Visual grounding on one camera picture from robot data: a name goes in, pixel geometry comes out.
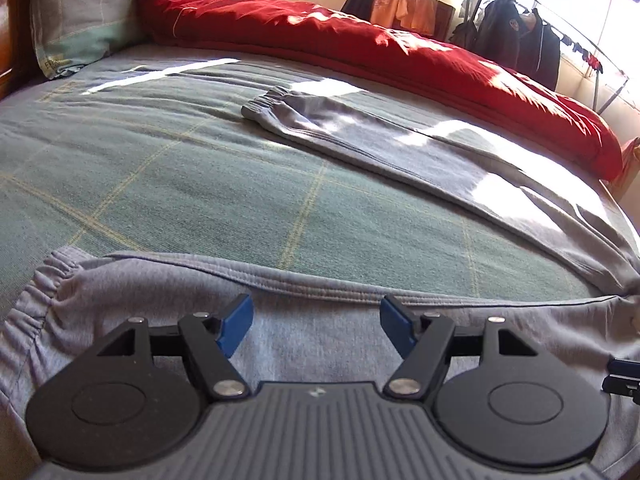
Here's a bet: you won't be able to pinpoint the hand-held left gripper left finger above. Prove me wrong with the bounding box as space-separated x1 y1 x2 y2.
100 294 253 402

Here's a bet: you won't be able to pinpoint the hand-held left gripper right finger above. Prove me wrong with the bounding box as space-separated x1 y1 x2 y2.
381 295 538 403

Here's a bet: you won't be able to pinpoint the grey sweatpants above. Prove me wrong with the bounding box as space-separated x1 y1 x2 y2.
0 85 640 480

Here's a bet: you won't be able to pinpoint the red duvet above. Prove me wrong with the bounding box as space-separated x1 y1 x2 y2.
134 0 625 182

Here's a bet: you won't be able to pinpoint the brown garment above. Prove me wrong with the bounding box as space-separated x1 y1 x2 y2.
434 1 457 43

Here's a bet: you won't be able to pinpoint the black jacket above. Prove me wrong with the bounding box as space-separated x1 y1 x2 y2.
517 7 562 92
472 0 525 68

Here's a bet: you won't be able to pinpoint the green plaid pillow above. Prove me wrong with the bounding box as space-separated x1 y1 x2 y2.
25 0 171 81

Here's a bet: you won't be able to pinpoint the wooden headboard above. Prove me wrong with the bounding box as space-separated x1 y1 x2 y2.
0 0 41 101

